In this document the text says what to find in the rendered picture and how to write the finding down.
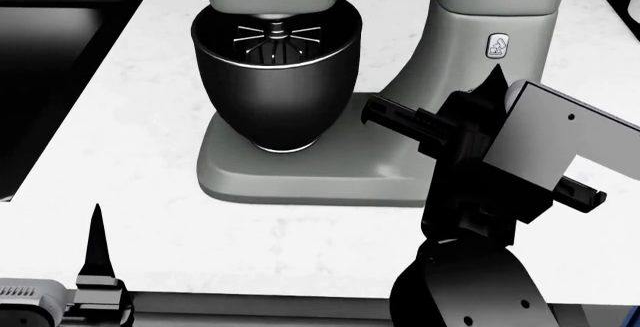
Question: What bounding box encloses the metal wire whisk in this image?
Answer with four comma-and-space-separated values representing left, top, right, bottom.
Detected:
233, 18, 322, 66

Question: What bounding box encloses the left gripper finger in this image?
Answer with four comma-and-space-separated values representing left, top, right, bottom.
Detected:
76, 203, 117, 278

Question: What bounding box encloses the black kitchen sink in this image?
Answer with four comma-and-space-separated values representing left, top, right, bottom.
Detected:
0, 0, 150, 203

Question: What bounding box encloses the silver mixer release button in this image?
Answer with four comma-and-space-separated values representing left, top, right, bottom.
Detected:
485, 33, 512, 60

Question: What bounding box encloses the grey left gripper camera box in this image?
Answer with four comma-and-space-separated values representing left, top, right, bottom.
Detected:
0, 277, 68, 327

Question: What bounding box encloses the black mixing bowl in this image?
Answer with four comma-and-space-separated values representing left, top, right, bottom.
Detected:
190, 2, 363, 154

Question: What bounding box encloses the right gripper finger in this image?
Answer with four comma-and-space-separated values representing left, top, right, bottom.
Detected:
471, 63, 511, 98

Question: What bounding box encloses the black framed appliance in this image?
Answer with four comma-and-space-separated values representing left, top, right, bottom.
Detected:
601, 0, 640, 55

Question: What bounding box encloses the grey gripper camera box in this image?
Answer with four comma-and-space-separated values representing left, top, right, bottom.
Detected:
481, 78, 640, 194
0, 277, 68, 327

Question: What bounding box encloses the grey right gripper camera box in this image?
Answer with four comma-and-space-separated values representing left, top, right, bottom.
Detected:
481, 78, 640, 194

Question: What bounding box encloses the blue object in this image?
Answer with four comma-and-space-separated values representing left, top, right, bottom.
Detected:
623, 295, 640, 327

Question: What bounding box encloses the grey stand mixer base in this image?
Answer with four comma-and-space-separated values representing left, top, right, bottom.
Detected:
196, 3, 559, 209

